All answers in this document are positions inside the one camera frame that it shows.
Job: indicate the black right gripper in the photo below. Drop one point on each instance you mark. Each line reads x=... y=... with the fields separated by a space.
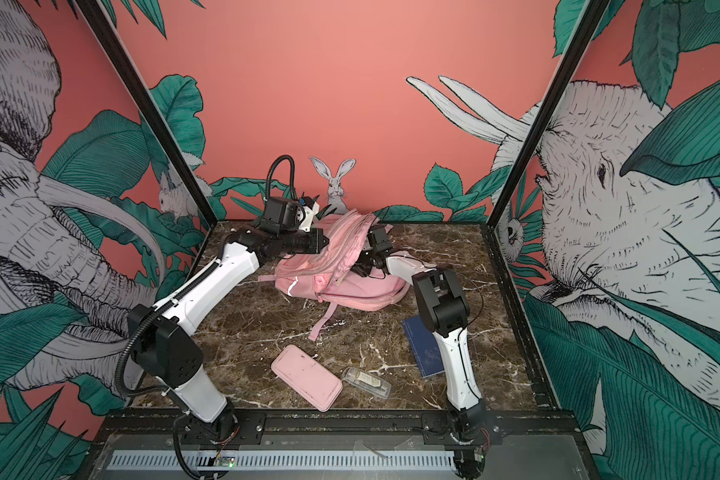
x=361 y=268

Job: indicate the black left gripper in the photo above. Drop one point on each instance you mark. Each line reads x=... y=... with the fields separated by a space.
x=316 y=243

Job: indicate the pink student backpack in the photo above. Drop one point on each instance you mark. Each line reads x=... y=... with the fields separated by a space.
x=328 y=277

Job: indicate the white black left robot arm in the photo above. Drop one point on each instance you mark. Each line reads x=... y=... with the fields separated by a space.
x=160 y=352

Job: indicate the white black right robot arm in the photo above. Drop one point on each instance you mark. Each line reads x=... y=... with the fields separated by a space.
x=444 y=310

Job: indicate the dark blue notebook right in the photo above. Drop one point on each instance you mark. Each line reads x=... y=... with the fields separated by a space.
x=423 y=346

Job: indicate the clear plastic eraser box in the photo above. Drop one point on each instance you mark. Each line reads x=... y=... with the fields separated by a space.
x=367 y=382

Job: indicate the pink pencil case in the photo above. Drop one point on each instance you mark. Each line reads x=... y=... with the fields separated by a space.
x=311 y=380

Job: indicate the white ventilation grille strip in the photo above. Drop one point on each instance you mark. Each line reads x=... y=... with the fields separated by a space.
x=261 y=460

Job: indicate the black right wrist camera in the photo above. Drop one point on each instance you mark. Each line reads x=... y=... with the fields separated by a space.
x=378 y=239

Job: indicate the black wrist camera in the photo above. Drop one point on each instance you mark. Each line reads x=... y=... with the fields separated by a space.
x=281 y=215
x=378 y=239

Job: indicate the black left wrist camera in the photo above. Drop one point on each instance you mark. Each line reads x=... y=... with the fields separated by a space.
x=281 y=215

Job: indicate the black front mounting rail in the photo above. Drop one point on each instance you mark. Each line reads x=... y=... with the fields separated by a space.
x=435 y=427

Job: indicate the black left corner frame post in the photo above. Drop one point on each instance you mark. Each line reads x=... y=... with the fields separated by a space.
x=100 y=24

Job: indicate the black corner frame post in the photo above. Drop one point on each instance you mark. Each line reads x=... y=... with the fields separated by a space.
x=585 y=28
x=100 y=24

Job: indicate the black right corner frame post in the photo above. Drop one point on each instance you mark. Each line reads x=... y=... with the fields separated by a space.
x=585 y=28

